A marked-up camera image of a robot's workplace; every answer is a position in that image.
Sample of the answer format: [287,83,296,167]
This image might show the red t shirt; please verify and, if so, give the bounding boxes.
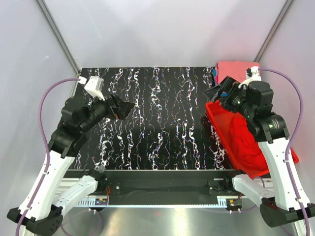
[222,115,268,172]

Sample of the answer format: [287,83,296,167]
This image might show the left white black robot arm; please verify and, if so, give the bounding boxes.
[7,95,135,236]

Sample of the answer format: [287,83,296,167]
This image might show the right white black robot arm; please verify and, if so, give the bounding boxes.
[205,76,315,228]

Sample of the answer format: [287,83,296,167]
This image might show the red plastic bin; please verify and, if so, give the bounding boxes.
[205,100,300,178]

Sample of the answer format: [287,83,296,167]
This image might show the black marble pattern mat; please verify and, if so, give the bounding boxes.
[71,67,231,170]

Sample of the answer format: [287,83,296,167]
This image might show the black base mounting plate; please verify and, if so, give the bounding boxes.
[73,169,249,197]

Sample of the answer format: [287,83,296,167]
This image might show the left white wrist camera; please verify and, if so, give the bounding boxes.
[84,76,105,101]

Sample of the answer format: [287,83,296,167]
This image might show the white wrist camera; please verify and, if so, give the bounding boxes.
[84,76,105,101]
[238,66,261,89]

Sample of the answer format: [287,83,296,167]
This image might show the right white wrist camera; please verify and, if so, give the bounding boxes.
[238,66,261,89]

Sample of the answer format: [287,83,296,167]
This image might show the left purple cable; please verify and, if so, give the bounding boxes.
[15,77,82,236]

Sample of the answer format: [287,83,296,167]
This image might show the left aluminium frame post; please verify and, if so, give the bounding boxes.
[34,0,81,74]

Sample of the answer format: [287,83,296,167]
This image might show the aluminium frame post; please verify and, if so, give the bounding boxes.
[34,0,81,74]
[254,0,295,62]

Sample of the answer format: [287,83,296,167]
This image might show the right aluminium frame post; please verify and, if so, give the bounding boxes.
[254,0,295,62]

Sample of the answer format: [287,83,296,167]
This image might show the grey slotted cable duct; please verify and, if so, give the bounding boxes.
[75,196,239,208]

